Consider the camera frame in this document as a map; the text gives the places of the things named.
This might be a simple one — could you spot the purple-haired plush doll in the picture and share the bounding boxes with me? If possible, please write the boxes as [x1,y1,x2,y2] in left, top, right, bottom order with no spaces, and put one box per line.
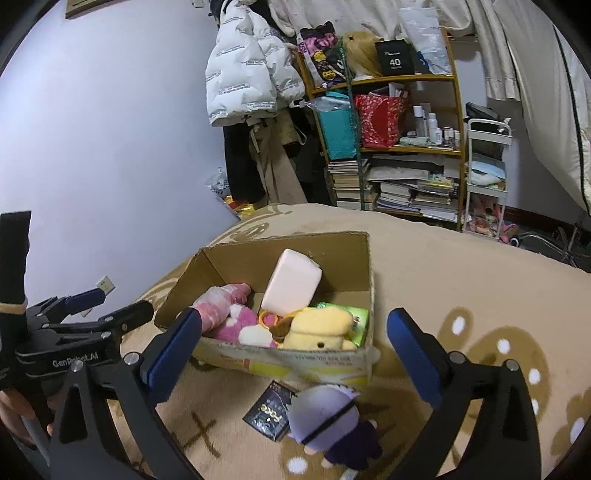
[286,384,383,470]

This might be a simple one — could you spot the pile of books and papers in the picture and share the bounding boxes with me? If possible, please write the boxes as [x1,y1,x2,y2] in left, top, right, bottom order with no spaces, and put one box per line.
[365,154,462,222]

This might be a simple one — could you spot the red patterned bag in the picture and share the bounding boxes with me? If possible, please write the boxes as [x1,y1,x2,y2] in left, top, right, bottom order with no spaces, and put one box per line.
[355,92,409,148]

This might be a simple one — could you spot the pink and white plush toy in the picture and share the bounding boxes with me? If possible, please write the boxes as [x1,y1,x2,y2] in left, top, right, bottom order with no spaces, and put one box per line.
[191,282,278,349]

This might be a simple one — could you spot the wooden shelf unit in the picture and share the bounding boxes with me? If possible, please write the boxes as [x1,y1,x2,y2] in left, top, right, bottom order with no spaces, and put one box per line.
[298,28,467,232]

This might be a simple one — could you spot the clear plastic bag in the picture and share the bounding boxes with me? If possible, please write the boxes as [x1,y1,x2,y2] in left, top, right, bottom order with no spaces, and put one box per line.
[398,7,453,75]

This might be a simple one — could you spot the cream padded folding chair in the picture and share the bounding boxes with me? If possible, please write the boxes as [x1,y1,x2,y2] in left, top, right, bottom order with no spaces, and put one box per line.
[501,0,591,259]

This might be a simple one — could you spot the pink toys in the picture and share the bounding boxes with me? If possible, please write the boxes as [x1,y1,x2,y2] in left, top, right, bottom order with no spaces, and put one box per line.
[466,194,520,245]

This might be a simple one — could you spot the light blue cloth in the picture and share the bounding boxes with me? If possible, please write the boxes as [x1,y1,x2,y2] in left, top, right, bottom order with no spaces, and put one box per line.
[468,152,506,188]

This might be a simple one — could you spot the black box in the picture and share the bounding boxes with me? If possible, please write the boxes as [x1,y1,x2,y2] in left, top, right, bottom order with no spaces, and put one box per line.
[375,39,415,76]

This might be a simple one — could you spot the brown coat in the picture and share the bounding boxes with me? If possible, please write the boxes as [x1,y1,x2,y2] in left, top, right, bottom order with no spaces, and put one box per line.
[249,115,308,204]

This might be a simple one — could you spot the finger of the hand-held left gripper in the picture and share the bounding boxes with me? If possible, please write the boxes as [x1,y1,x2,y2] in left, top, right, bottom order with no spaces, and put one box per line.
[27,288,105,326]
[97,301,154,337]

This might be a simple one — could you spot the black coat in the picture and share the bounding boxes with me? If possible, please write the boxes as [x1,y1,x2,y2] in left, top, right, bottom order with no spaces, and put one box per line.
[223,122,269,201]

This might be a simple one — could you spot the black fluffy hat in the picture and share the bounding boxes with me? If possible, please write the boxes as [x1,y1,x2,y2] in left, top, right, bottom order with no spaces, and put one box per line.
[208,0,282,35]

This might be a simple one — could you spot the yellow plush toy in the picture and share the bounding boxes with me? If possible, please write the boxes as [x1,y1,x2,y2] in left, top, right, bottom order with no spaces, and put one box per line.
[259,307,356,352]

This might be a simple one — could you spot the person's left hand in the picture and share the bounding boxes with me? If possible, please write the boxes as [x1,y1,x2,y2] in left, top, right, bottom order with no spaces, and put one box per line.
[0,390,56,448]

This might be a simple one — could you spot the white puffer jacket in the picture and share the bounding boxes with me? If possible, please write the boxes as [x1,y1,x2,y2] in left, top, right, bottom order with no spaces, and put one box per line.
[205,0,305,126]

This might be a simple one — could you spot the black foil packet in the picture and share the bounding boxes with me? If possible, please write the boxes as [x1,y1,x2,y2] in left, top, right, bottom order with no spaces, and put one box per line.
[243,381,296,442]

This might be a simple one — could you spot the beige printed blanket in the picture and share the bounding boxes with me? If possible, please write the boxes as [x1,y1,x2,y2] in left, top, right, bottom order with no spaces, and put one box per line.
[106,203,591,480]

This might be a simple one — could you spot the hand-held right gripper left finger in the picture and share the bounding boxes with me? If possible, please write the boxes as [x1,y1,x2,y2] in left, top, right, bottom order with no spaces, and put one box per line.
[48,307,204,480]

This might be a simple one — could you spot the cream curtain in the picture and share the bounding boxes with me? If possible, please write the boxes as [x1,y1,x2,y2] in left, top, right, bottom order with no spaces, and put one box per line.
[268,0,525,100]

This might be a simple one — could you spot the teal bag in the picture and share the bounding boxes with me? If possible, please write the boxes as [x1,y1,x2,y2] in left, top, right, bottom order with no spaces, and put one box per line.
[318,92,358,160]

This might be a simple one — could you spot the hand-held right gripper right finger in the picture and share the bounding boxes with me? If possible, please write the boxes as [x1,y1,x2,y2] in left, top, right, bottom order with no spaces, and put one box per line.
[387,308,541,480]

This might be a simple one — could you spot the stack of books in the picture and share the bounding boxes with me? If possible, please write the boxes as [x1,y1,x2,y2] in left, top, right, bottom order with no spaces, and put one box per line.
[327,159,370,208]

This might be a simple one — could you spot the pink pig plush pillow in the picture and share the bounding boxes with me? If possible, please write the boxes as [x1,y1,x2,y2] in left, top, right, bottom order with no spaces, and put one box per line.
[261,249,322,315]

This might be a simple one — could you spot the green tissue packet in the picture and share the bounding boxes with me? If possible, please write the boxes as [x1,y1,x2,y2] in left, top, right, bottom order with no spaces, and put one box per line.
[314,302,370,347]

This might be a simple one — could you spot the printed cartoon tote bag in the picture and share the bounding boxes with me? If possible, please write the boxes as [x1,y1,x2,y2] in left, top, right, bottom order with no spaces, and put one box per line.
[299,22,347,88]

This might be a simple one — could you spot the cardboard box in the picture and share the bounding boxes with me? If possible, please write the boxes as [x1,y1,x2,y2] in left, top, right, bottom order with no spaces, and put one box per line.
[154,231,380,387]

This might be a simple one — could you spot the green pole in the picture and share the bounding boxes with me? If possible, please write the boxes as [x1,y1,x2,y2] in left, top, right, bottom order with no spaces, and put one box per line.
[344,51,368,210]

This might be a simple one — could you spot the black pouch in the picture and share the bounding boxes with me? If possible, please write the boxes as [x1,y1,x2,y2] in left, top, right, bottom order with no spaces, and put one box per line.
[465,102,500,121]

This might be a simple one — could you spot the blonde wig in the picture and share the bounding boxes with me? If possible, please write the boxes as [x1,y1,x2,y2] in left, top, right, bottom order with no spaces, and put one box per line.
[342,30,384,78]

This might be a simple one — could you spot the wooden picture frame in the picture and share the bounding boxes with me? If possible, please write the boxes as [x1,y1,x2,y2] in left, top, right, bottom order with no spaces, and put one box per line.
[65,0,122,19]

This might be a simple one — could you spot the group of cosmetic bottles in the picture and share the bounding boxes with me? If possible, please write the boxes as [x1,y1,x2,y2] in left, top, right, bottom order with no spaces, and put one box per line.
[412,105,462,148]

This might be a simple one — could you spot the crumpled plastic bag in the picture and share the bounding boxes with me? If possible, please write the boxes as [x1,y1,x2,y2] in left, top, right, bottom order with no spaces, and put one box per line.
[205,166,232,199]

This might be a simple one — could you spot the white trolley cart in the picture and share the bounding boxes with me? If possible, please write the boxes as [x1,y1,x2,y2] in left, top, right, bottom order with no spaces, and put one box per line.
[463,117,514,241]

